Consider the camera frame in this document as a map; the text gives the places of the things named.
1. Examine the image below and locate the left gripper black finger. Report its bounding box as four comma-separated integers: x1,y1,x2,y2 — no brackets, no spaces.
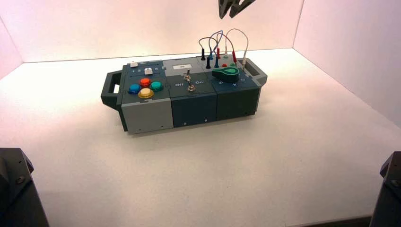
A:
218,0,235,20
229,0,257,19

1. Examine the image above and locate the green rotary knob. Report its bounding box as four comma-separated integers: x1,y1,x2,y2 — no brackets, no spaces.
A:
211,67,240,83

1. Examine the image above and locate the grey blue control box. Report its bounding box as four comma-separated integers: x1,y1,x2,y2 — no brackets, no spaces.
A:
100,53,268,135

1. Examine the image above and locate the yellow round push button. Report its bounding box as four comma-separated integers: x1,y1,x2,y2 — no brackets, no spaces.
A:
138,88,155,99

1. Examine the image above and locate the red jumper cable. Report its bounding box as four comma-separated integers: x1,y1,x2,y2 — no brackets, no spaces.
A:
215,34,238,67

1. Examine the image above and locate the blue jumper cable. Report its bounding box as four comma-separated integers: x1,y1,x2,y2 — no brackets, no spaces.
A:
209,30,224,69

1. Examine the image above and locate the white jumper cable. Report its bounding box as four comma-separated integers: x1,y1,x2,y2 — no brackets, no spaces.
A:
223,28,249,70

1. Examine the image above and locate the black jumper cable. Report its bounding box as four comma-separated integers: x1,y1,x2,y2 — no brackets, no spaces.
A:
198,37,219,70

